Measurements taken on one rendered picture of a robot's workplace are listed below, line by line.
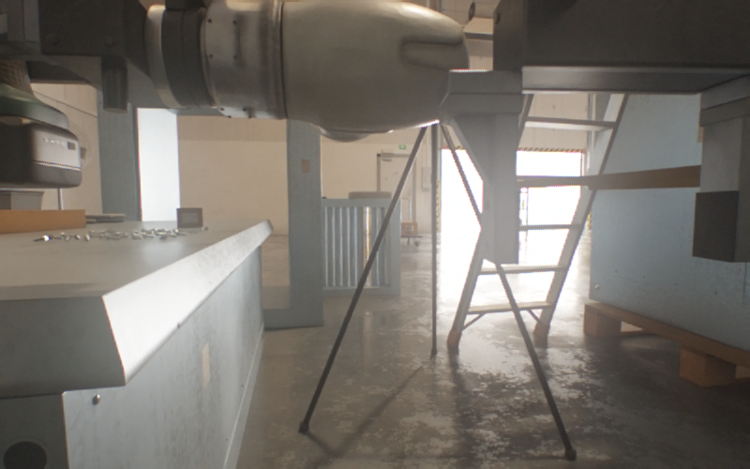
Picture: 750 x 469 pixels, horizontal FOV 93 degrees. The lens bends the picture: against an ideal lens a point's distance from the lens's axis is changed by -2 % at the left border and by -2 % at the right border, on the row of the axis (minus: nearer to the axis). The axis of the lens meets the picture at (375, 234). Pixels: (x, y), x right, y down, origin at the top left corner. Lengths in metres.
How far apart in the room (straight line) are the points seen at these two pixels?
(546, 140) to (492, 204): 11.86
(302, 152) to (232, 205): 8.08
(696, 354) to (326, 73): 1.86
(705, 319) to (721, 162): 1.79
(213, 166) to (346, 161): 3.41
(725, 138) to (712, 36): 0.06
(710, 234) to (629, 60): 0.12
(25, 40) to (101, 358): 0.21
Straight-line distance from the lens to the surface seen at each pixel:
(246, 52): 0.30
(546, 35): 0.22
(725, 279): 1.99
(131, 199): 2.41
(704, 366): 1.98
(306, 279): 2.23
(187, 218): 1.29
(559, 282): 2.06
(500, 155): 0.21
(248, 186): 10.14
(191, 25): 0.33
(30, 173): 0.36
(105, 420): 0.46
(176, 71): 0.32
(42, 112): 0.38
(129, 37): 0.31
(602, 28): 0.23
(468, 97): 0.21
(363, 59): 0.29
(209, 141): 10.47
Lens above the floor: 0.71
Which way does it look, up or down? 4 degrees down
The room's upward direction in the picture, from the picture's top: straight up
